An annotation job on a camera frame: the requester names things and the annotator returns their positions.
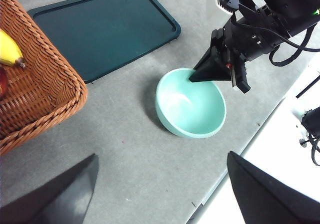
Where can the brown wicker basket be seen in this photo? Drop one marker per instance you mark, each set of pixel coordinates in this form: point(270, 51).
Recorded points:
point(37, 59)

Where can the yellow banana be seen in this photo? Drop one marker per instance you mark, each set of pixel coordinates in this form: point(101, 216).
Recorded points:
point(7, 49)

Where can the dark red plum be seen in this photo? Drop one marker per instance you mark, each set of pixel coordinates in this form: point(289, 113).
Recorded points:
point(2, 81)

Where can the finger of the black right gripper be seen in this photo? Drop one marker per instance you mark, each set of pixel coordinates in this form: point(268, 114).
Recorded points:
point(212, 71)

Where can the teal ribbed bowl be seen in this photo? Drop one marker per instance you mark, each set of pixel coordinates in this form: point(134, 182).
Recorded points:
point(190, 109)

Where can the thin black rod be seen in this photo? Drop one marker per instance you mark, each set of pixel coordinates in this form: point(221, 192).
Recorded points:
point(307, 87)

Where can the dark rectangular tray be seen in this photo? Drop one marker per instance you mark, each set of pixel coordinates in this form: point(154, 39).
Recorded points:
point(100, 34)

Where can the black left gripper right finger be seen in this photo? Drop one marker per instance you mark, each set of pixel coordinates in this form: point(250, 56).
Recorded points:
point(270, 199)

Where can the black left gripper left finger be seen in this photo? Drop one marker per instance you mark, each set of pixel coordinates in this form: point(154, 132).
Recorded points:
point(50, 199)

